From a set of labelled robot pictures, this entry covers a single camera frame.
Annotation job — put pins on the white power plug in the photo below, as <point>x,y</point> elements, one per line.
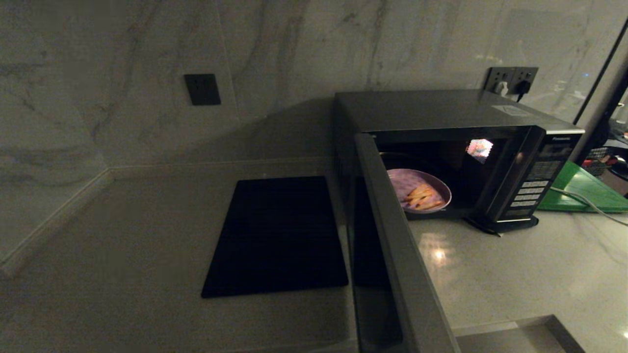
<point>501,88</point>

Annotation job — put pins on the black partition frame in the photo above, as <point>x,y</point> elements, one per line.
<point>591,146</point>

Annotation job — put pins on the grey wall socket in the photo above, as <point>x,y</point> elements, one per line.
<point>528,73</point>
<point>498,74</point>

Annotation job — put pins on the black glass microwave door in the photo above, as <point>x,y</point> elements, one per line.
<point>407,274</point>

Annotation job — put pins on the black induction cooktop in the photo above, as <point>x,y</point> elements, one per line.
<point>279,235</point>

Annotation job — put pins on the dark single wall socket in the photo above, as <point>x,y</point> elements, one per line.
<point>202,89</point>

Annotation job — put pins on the purple plate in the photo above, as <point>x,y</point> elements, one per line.
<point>409,181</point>

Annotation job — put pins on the silver black microwave oven body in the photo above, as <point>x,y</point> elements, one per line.
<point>431,109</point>

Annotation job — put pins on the black power plug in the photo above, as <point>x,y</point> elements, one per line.
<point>523,87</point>

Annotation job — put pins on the green cutting board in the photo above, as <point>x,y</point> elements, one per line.
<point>586,189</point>

